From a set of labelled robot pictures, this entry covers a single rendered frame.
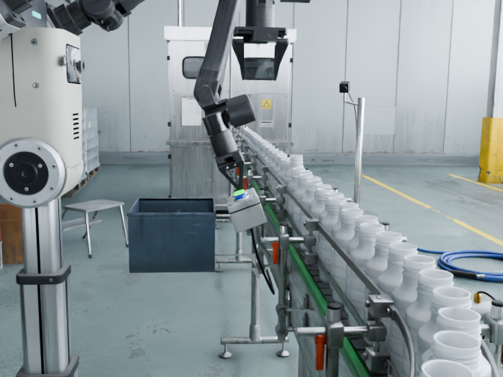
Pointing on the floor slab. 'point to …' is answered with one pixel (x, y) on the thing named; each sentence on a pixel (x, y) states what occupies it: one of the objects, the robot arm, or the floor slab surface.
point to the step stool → (90, 218)
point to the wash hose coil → (465, 268)
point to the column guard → (491, 151)
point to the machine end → (277, 117)
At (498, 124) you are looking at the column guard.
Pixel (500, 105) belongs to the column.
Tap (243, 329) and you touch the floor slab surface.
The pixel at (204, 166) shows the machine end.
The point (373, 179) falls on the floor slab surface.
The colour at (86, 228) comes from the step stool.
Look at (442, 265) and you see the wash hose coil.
